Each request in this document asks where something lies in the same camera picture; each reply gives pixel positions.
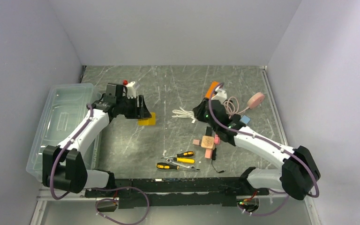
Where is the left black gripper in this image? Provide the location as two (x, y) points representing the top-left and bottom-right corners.
(117, 95), (151, 119)

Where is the yellow cube socket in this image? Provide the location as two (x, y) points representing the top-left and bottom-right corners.
(138, 112), (156, 126)

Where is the white power cable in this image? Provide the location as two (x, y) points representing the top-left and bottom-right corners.
(171, 107), (198, 123)

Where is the pink power cable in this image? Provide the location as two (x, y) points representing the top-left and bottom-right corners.
(223, 96), (250, 119)

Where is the beige wooden cube socket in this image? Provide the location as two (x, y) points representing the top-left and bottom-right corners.
(201, 135), (215, 150)

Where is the pink cube socket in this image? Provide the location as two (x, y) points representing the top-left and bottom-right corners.
(204, 149), (213, 159)

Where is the black adapter with cable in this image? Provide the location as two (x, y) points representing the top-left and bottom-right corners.
(211, 148), (226, 174)

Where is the blue usb charger plug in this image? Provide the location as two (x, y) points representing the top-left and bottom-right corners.
(240, 115), (251, 125)

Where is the round pink power socket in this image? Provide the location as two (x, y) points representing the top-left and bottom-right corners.
(247, 92), (265, 109)

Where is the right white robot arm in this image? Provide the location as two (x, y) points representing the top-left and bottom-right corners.
(192, 98), (321, 200)

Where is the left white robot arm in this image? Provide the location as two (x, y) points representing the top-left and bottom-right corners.
(42, 81), (152, 200)

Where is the orange power strip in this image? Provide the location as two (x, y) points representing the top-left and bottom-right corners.
(205, 81), (219, 99)

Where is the small yellow black screwdriver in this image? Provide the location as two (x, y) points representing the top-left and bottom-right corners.
(163, 151), (195, 158)

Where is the middle yellow screwdriver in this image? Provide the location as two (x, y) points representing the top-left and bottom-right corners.
(167, 157), (195, 164)

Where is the large black yellow screwdriver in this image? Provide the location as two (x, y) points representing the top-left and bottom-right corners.
(156, 163), (200, 171)

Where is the clear plastic storage bin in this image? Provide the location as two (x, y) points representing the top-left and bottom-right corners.
(26, 83), (101, 182)

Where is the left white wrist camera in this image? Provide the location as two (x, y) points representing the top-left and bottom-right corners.
(123, 80), (140, 98)

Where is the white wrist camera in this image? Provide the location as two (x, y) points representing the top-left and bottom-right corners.
(123, 80), (140, 98)
(211, 88), (228, 104)

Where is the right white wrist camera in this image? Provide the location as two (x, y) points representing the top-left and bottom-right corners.
(211, 88), (228, 104)

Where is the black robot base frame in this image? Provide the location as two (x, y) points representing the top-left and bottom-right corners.
(84, 176), (269, 209)

